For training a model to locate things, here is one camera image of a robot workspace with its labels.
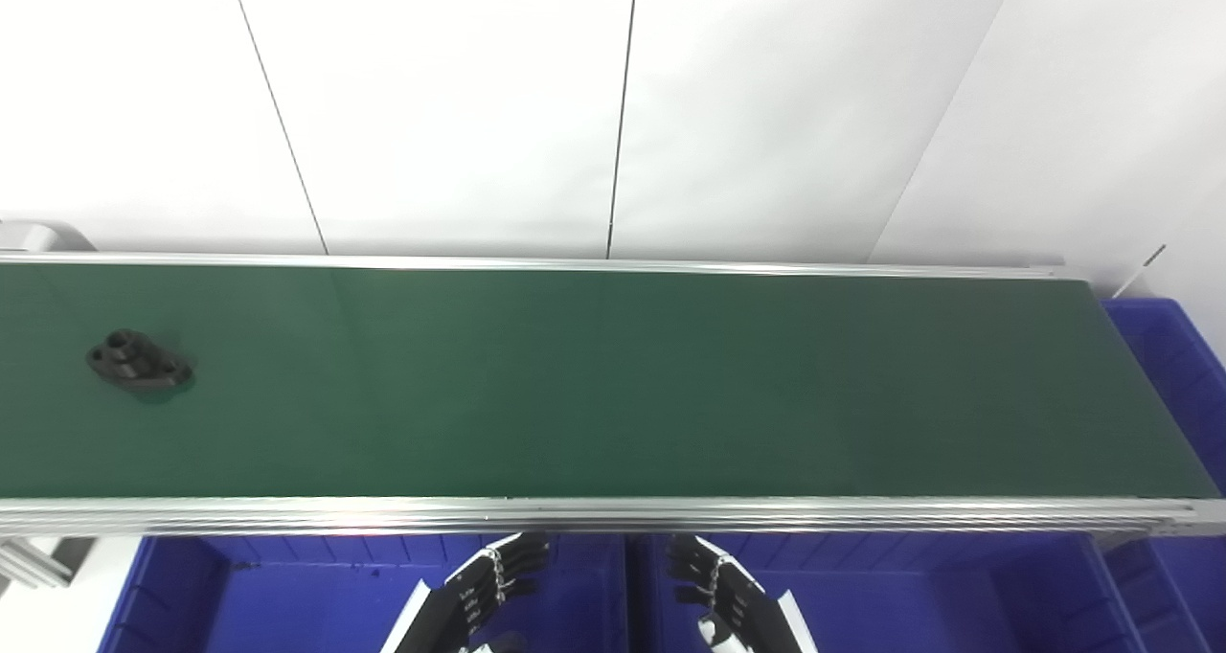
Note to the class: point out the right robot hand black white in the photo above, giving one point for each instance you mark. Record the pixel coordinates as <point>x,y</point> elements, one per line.
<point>733,605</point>

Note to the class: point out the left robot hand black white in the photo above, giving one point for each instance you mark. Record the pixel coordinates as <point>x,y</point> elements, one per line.
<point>469,600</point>

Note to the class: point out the black flanged machine part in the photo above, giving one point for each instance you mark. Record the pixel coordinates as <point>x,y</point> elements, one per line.
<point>134,361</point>

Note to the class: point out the blue plastic bin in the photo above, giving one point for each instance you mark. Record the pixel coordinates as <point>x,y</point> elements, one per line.
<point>1183,366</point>
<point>287,605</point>
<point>939,605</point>

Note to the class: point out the aluminium conveyor support leg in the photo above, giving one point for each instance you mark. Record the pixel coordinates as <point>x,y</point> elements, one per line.
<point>29,562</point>

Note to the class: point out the grey conveyor motor housing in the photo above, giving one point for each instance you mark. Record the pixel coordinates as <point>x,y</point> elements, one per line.
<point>38,236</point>

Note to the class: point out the thin dark rod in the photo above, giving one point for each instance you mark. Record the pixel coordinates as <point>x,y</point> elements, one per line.
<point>1155,256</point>

